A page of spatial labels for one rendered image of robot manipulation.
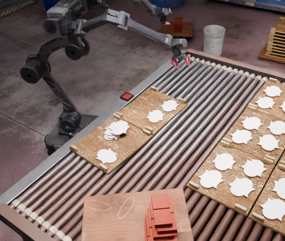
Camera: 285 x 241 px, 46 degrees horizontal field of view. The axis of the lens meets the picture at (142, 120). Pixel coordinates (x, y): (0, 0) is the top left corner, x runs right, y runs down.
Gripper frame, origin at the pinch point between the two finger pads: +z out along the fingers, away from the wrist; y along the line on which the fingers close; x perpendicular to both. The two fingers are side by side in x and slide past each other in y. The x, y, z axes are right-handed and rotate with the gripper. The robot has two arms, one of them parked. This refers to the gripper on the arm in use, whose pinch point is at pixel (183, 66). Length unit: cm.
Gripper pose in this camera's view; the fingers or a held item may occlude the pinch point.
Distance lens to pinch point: 248.4
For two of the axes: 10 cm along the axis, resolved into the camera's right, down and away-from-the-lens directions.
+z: 4.4, 8.0, 4.2
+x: -4.8, 6.0, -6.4
